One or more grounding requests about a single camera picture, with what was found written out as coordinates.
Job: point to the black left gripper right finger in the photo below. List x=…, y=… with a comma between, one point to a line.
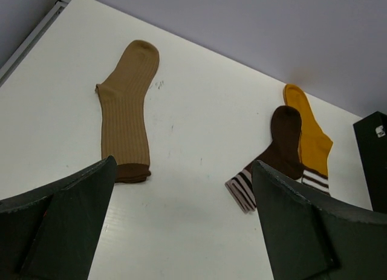
x=309, y=235

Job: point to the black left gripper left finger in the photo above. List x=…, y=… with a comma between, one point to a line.
x=52, y=232

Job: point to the dark brown striped-cuff sock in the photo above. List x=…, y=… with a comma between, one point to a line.
x=281, y=154

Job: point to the mustard yellow striped-cuff sock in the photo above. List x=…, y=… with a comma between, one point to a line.
x=314, y=144

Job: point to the black storage box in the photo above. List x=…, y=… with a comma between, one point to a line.
x=371, y=140

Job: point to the tan ribbed sock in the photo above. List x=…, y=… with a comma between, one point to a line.
x=122, y=97

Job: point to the aluminium table edge rail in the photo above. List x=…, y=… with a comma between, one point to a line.
x=23, y=23

